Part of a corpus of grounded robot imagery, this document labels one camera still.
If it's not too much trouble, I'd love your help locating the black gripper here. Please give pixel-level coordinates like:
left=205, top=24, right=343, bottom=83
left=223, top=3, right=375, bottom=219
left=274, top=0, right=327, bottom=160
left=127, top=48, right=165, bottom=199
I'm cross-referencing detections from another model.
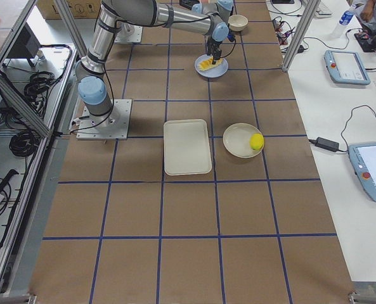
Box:
left=206, top=36, right=222, bottom=66

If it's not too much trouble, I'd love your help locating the spiral orange cream bread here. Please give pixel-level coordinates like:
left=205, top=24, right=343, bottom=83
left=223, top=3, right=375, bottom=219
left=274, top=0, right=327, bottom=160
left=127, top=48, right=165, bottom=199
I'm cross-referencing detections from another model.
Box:
left=197, top=57, right=224, bottom=72

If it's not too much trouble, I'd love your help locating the light blue plate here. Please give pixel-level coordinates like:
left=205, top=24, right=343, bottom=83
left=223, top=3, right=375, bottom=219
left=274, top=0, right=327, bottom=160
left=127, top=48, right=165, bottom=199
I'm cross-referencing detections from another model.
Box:
left=194, top=54, right=229, bottom=78

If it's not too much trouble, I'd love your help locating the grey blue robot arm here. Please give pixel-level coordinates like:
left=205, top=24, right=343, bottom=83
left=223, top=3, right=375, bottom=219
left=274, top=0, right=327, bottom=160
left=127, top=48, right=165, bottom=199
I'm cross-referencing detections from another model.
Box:
left=76, top=1, right=233, bottom=91
left=191, top=0, right=233, bottom=17

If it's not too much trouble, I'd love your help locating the cream round plate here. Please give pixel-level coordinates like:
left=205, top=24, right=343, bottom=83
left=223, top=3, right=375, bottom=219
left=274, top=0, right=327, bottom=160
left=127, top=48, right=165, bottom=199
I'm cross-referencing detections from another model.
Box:
left=223, top=123, right=263, bottom=158

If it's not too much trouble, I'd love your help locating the person hand at bench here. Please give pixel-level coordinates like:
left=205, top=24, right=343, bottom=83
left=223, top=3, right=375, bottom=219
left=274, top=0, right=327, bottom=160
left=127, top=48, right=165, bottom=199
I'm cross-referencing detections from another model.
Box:
left=360, top=0, right=376, bottom=22

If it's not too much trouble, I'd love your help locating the cream bowl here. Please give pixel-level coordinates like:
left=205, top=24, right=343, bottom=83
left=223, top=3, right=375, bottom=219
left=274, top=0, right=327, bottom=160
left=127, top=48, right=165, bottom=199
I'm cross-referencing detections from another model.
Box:
left=228, top=15, right=249, bottom=32

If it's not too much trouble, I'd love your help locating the white rectangular tray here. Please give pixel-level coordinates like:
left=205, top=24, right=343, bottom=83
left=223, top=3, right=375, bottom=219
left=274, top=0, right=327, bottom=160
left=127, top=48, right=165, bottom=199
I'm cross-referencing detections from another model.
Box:
left=164, top=119, right=212, bottom=176

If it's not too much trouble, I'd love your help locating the yellow lemon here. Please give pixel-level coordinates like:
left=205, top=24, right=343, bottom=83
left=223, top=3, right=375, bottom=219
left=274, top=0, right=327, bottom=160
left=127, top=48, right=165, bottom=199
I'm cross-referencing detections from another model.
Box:
left=249, top=133, right=264, bottom=150

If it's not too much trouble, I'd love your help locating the clear water bottle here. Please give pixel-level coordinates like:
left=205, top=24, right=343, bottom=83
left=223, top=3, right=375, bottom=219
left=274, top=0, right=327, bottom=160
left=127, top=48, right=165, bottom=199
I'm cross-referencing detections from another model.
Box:
left=330, top=5, right=356, bottom=39

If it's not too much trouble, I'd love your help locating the blue teach pendant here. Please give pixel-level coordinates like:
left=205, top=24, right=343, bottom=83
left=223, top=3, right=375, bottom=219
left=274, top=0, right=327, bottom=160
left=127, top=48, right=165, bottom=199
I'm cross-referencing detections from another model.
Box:
left=323, top=50, right=371, bottom=86
left=348, top=142, right=376, bottom=202

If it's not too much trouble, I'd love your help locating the black power adapter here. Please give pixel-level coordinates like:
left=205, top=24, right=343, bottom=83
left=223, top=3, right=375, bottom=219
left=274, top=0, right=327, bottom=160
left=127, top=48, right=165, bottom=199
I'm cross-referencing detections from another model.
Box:
left=314, top=137, right=339, bottom=152

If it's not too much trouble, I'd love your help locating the cardboard box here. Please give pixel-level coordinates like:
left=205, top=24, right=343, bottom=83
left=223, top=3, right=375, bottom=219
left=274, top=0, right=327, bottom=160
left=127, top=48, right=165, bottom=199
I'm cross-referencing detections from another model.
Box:
left=36, top=0, right=101, bottom=20

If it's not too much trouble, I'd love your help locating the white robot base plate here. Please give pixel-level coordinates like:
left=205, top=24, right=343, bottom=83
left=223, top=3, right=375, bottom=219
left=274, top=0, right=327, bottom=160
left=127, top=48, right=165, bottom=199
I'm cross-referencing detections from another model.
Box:
left=114, top=23, right=143, bottom=44

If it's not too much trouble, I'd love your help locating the aluminium frame post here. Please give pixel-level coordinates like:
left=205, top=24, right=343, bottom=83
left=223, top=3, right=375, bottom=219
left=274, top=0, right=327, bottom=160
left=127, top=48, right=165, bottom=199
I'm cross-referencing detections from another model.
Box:
left=282, top=0, right=320, bottom=72

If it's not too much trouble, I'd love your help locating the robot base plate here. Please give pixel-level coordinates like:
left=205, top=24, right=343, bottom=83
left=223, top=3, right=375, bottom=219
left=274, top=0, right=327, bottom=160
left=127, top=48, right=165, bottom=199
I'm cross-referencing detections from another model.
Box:
left=76, top=99, right=132, bottom=141

